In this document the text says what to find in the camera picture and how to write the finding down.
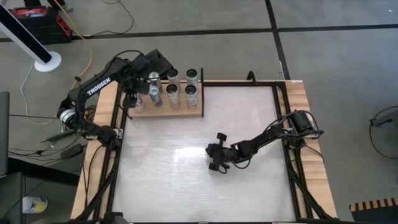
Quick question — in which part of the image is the black aluminium table frame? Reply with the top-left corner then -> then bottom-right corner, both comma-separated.
81,80 -> 335,224

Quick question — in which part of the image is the black red tool case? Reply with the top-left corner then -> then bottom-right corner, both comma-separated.
8,5 -> 73,45

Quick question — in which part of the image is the grey power strip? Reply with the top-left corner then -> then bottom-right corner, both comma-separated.
40,129 -> 80,144

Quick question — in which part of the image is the black yellow striped box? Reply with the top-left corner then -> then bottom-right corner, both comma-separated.
348,197 -> 398,224

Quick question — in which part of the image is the white pole round base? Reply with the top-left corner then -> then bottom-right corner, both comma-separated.
0,3 -> 62,73

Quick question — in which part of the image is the black perforated panel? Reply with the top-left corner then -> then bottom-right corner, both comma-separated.
136,49 -> 174,75

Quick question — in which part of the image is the black cable bundle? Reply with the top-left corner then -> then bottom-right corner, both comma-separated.
7,146 -> 63,160

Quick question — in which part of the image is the silver can red print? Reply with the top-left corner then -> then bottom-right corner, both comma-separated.
133,92 -> 146,113

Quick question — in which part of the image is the silver Diet Coke can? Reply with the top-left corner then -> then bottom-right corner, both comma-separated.
184,84 -> 198,110

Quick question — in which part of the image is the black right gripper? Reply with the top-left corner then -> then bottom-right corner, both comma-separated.
205,133 -> 237,172

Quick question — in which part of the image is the white floor cable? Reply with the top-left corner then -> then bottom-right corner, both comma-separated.
20,60 -> 76,126

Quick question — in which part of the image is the yellow power cable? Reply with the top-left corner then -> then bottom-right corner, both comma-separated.
52,0 -> 93,91

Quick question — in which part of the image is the blue Red Bull Sugarfree can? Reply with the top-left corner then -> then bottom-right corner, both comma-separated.
148,85 -> 164,108
147,71 -> 163,90

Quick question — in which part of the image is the black floor cable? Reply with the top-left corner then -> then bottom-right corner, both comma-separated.
82,0 -> 135,37

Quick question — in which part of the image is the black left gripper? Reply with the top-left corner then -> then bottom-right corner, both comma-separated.
123,73 -> 152,110

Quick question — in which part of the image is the white Celsius can yellow fruit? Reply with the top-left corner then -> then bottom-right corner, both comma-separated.
185,68 -> 199,88

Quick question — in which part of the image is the black power adapter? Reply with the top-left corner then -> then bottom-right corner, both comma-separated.
59,143 -> 85,161

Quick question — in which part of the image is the white Celsius Peach Vibe can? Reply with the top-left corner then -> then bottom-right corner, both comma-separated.
167,68 -> 181,90

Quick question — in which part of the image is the white slim can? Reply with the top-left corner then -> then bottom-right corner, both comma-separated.
165,83 -> 180,110

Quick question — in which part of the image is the black desk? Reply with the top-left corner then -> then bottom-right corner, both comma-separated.
0,157 -> 81,224

